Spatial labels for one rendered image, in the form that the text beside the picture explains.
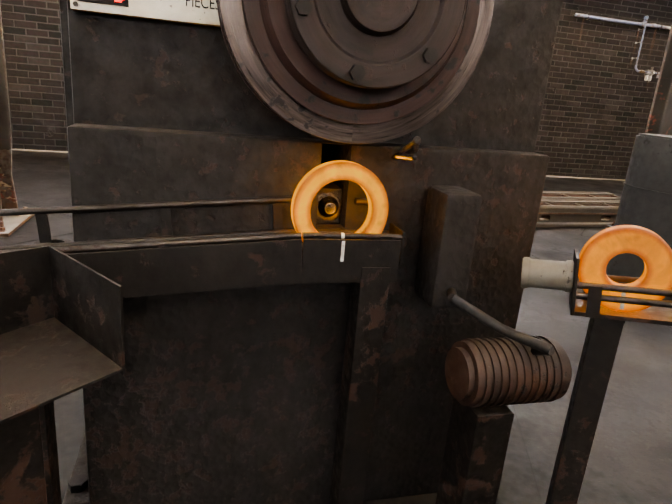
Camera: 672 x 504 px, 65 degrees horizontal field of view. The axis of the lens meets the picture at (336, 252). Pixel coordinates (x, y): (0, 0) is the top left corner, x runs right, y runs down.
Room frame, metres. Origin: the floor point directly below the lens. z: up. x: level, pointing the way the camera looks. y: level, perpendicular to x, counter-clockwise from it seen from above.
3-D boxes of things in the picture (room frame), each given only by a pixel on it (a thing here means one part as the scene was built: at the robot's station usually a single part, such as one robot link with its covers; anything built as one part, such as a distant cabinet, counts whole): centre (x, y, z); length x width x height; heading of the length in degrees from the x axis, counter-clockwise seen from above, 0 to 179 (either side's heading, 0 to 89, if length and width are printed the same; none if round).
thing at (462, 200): (1.06, -0.22, 0.68); 0.11 x 0.08 x 0.24; 16
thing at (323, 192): (1.22, 0.06, 0.74); 0.30 x 0.06 x 0.07; 16
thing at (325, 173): (0.99, 0.00, 0.75); 0.18 x 0.03 x 0.18; 105
